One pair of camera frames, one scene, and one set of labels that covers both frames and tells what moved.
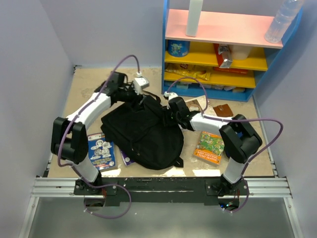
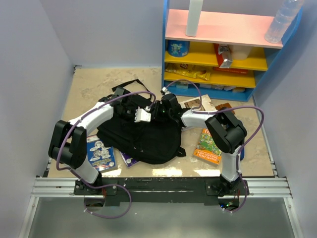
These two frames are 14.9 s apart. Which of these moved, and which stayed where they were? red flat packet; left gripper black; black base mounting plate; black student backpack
Moved: left gripper black
Stayed: black student backpack; black base mounting plate; red flat packet
